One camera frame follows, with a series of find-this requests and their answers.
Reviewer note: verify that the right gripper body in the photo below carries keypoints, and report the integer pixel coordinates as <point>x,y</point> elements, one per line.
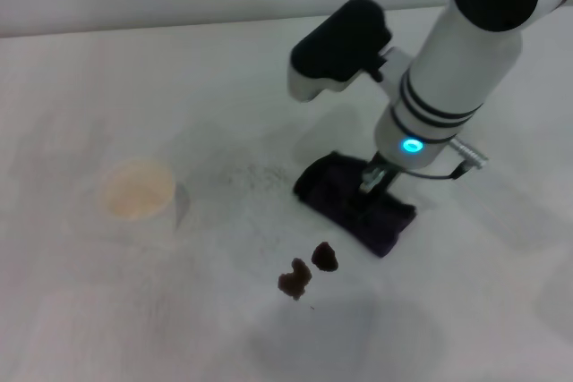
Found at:
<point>378,176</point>

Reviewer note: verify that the dark purple rag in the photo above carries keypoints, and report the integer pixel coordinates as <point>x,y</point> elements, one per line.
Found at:
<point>340,203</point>

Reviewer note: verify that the white paper cup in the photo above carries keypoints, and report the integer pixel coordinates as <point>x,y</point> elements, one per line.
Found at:
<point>136,189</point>

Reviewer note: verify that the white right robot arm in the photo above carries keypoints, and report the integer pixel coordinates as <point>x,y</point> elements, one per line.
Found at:
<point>456,69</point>

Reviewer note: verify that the brown water stain, lobed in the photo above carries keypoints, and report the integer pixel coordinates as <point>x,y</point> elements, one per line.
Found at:
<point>294,280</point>

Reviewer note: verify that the black and white wrist camera box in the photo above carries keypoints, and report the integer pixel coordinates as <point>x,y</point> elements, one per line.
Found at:
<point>340,46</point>

